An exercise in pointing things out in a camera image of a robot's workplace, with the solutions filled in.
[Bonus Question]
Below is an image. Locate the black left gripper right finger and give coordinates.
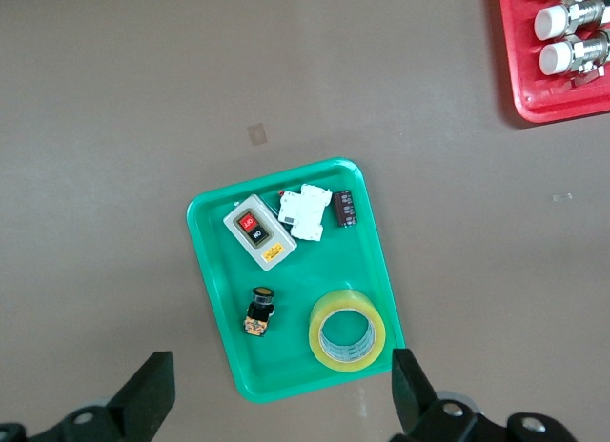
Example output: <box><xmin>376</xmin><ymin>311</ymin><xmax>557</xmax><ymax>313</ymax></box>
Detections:
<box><xmin>388</xmin><ymin>347</ymin><xmax>580</xmax><ymax>442</ymax></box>

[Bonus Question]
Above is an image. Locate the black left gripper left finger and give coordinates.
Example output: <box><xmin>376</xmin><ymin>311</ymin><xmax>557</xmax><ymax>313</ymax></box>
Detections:
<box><xmin>0</xmin><ymin>350</ymin><xmax>176</xmax><ymax>442</ymax></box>

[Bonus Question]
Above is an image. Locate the yellowish clear tape roll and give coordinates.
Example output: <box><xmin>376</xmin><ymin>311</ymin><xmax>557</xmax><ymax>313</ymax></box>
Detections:
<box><xmin>308</xmin><ymin>289</ymin><xmax>387</xmax><ymax>373</ymax></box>

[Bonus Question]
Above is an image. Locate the green plastic tray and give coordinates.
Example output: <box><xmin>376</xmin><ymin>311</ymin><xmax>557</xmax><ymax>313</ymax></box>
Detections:
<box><xmin>185</xmin><ymin>156</ymin><xmax>407</xmax><ymax>405</ymax></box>

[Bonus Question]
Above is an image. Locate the red plastic tray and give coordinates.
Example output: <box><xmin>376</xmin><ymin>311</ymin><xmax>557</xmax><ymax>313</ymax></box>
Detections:
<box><xmin>497</xmin><ymin>0</ymin><xmax>610</xmax><ymax>125</ymax></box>

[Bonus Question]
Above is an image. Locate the small black connector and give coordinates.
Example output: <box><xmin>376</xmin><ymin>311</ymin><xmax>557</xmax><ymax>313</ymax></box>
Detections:
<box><xmin>332</xmin><ymin>190</ymin><xmax>358</xmax><ymax>229</ymax></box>

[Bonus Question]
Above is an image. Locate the white circuit breaker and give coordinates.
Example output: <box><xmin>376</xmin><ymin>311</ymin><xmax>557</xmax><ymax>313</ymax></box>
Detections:
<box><xmin>277</xmin><ymin>183</ymin><xmax>334</xmax><ymax>243</ymax></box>

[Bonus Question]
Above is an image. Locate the metal fitting with white caps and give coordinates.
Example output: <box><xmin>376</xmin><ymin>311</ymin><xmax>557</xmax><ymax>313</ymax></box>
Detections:
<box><xmin>538</xmin><ymin>30</ymin><xmax>610</xmax><ymax>89</ymax></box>
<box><xmin>533</xmin><ymin>0</ymin><xmax>610</xmax><ymax>41</ymax></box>

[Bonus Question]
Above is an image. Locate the grey on-off switch box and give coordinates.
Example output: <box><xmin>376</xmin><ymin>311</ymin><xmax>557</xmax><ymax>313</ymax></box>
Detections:
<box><xmin>222</xmin><ymin>193</ymin><xmax>299</xmax><ymax>272</ymax></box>

